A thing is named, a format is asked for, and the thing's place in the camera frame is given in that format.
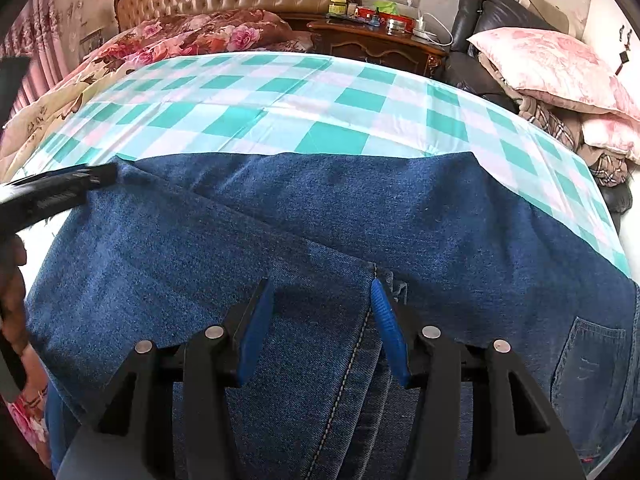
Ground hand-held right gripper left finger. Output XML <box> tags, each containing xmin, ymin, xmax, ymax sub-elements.
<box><xmin>59</xmin><ymin>277</ymin><xmax>275</xmax><ymax>480</ymax></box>

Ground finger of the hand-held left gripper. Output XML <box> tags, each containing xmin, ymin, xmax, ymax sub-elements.
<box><xmin>0</xmin><ymin>161</ymin><xmax>119</xmax><ymax>241</ymax></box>

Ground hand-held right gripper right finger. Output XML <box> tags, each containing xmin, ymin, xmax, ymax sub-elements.
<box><xmin>370</xmin><ymin>278</ymin><xmax>586</xmax><ymax>480</ymax></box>

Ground blue denim pants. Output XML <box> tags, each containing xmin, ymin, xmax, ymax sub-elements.
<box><xmin>25</xmin><ymin>151</ymin><xmax>640</xmax><ymax>480</ymax></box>

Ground person's left hand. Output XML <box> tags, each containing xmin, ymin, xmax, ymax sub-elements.
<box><xmin>0</xmin><ymin>234</ymin><xmax>30</xmax><ymax>361</ymax></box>

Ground beige floral quilt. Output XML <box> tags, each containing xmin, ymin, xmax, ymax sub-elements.
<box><xmin>0</xmin><ymin>52</ymin><xmax>136</xmax><ymax>181</ymax></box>

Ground pink curtain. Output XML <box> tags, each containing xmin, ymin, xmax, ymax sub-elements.
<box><xmin>10</xmin><ymin>0</ymin><xmax>63</xmax><ymax>116</ymax></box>

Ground red floral quilt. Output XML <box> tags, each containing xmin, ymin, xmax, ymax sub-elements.
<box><xmin>65</xmin><ymin>8</ymin><xmax>313</xmax><ymax>96</ymax></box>

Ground pink floral clothing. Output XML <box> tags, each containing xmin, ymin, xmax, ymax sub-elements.
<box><xmin>7</xmin><ymin>355</ymin><xmax>53</xmax><ymax>466</ymax></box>

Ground teal white checkered sheet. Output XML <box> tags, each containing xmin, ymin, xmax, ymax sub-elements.
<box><xmin>10</xmin><ymin>51</ymin><xmax>632</xmax><ymax>278</ymax></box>

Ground grey plaid blanket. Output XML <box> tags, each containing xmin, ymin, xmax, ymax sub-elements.
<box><xmin>515</xmin><ymin>95</ymin><xmax>633</xmax><ymax>188</ymax></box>

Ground black leather armchair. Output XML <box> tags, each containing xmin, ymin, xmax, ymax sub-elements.
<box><xmin>440</xmin><ymin>0</ymin><xmax>623</xmax><ymax>216</ymax></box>

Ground dark wooden nightstand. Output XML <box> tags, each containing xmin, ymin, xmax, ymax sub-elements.
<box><xmin>272</xmin><ymin>12</ymin><xmax>448</xmax><ymax>79</ymax></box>

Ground small pink floral pillow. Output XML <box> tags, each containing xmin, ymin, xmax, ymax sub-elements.
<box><xmin>580</xmin><ymin>112</ymin><xmax>640</xmax><ymax>166</ymax></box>

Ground large pink floral pillow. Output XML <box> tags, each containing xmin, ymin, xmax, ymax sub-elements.
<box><xmin>466</xmin><ymin>27</ymin><xmax>640</xmax><ymax>122</ymax></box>

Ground dark wall ornament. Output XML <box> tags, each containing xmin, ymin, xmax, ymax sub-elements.
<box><xmin>616</xmin><ymin>24</ymin><xmax>632</xmax><ymax>77</ymax></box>

